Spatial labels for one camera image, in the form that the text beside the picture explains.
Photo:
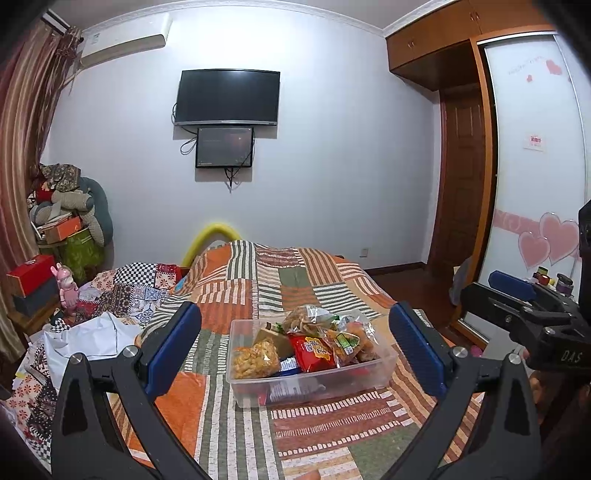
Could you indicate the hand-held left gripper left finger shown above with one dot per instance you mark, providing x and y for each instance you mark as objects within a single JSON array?
[{"x": 173, "y": 350}]

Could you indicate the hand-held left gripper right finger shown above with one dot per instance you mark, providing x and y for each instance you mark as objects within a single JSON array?
[{"x": 418, "y": 355}]

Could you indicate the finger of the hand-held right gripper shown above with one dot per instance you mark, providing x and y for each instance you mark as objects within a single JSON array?
[
  {"x": 510, "y": 284},
  {"x": 494, "y": 309}
]

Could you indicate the orange bread packet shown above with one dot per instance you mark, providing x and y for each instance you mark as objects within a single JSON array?
[{"x": 362, "y": 350}]

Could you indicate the clear plastic container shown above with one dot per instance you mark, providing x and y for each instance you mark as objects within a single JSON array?
[{"x": 351, "y": 383}]

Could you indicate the beige toast slice packet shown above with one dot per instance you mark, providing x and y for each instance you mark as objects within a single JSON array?
[{"x": 256, "y": 360}]

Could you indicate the brown bread packet green label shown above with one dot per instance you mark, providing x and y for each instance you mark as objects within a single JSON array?
[{"x": 272, "y": 341}]

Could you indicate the red snack packet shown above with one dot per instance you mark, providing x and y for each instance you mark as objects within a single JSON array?
[{"x": 311, "y": 353}]

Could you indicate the blue white snack packet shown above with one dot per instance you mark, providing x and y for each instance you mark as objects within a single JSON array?
[{"x": 288, "y": 366}]

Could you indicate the long clear snack packet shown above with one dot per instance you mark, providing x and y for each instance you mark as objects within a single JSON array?
[{"x": 302, "y": 318}]

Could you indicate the small yellow red jar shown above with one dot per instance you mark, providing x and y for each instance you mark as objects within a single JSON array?
[{"x": 542, "y": 277}]

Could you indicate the grey plastic bag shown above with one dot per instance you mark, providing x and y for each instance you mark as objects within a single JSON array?
[{"x": 461, "y": 281}]

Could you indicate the small pink object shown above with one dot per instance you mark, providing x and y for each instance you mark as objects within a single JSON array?
[{"x": 476, "y": 351}]

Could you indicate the small dark jar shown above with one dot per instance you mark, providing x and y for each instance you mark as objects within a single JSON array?
[{"x": 564, "y": 284}]

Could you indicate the checked patchwork quilt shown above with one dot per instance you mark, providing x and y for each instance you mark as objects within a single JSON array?
[{"x": 134, "y": 286}]

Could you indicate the white cloth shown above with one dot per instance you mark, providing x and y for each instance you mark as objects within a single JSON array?
[{"x": 92, "y": 337}]

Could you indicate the white heart-printed wardrobe door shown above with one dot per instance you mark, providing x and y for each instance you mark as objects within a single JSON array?
[{"x": 531, "y": 198}]

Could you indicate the brown wooden door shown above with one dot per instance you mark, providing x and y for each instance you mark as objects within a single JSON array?
[{"x": 461, "y": 184}]

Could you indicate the pink plush toy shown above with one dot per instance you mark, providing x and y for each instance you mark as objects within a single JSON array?
[{"x": 67, "y": 288}]

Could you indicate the striped orange green blanket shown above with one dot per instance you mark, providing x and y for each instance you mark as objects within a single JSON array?
[{"x": 277, "y": 281}]

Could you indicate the yellow foam tube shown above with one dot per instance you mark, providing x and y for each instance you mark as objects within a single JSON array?
[{"x": 207, "y": 230}]

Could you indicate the green gift bag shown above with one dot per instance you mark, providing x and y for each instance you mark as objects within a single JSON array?
[{"x": 83, "y": 254}]

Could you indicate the dark grey box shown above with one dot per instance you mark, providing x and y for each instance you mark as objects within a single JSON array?
[{"x": 39, "y": 300}]

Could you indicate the small paper notice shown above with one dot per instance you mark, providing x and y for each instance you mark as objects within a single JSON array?
[{"x": 534, "y": 140}]

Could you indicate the wooden nightstand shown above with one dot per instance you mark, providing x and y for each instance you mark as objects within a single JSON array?
[{"x": 30, "y": 318}]

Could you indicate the red box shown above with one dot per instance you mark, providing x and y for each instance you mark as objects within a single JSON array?
[{"x": 30, "y": 274}]

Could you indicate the orange cardboard box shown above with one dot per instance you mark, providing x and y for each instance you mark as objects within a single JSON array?
[{"x": 62, "y": 229}]

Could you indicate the floral patterned cloth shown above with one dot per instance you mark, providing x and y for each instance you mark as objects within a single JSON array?
[{"x": 60, "y": 177}]

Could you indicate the wooden overhead cabinet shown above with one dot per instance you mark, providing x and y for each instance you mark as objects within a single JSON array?
[{"x": 434, "y": 46}]

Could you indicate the white air conditioner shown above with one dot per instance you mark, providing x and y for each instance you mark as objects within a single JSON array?
[{"x": 124, "y": 39}]

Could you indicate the small black wall monitor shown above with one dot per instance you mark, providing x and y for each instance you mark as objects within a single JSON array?
[{"x": 225, "y": 147}]

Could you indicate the black wall television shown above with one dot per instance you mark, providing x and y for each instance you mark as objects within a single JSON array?
[{"x": 226, "y": 97}]

